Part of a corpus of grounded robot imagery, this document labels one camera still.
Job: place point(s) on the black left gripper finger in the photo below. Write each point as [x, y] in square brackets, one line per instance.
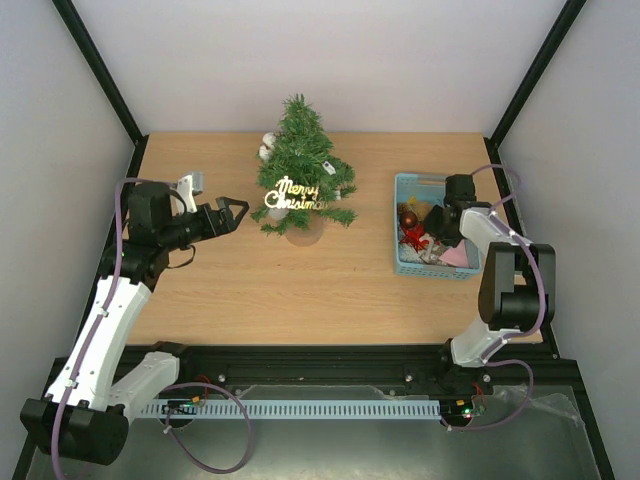
[235, 212]
[226, 202]

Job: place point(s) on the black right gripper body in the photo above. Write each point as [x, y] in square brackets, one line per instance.
[435, 226]

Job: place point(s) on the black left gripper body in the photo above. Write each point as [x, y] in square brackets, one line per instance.
[209, 229]

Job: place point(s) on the silver glitter ball ornament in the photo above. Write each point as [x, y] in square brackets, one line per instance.
[278, 214]

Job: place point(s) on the light blue plastic basket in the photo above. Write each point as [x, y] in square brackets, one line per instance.
[408, 189]

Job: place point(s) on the gold glitter merry ornament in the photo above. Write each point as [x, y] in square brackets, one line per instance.
[291, 196]

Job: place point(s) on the small green christmas tree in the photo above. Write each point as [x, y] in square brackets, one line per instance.
[302, 146]

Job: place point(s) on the white pompom ornament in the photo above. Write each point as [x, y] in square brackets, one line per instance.
[265, 150]

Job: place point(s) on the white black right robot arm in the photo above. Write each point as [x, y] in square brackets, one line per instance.
[517, 289]

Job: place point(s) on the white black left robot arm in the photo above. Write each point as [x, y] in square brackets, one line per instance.
[86, 414]

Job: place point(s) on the wooden tree base disc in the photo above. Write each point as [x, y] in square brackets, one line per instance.
[303, 238]

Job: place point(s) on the red star ornament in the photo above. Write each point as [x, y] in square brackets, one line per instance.
[415, 237]

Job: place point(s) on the red bauble ornament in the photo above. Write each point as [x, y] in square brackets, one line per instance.
[409, 220]

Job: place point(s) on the pink heart ornament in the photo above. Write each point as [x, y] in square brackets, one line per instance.
[456, 256]

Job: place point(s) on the white snowflake ornament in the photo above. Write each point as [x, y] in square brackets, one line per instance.
[409, 256]

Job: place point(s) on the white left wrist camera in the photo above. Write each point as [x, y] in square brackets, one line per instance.
[188, 187]

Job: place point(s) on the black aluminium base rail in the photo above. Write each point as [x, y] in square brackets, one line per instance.
[402, 369]

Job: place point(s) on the light blue cable duct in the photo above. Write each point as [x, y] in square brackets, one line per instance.
[297, 409]

